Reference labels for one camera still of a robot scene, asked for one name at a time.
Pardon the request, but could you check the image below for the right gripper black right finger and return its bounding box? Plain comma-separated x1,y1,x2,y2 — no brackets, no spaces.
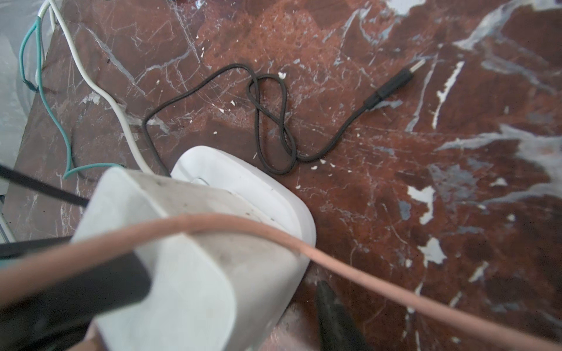
315,281,371,350

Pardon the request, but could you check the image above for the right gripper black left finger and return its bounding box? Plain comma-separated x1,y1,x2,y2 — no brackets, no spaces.
1,253,152,350

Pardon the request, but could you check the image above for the pink usb cable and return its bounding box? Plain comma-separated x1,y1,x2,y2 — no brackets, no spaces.
0,214,562,351

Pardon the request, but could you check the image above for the white usb charger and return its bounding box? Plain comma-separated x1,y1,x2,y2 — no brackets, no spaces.
73,168,301,350

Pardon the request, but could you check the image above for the teal cable of teal charger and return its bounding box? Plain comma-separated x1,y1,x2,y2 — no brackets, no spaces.
18,17,124,180

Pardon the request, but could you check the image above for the black usb cable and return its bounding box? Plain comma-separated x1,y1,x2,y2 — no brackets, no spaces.
141,58,427,177

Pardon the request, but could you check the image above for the white power cord white strip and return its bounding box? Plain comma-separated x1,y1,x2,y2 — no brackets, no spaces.
38,1,155,175

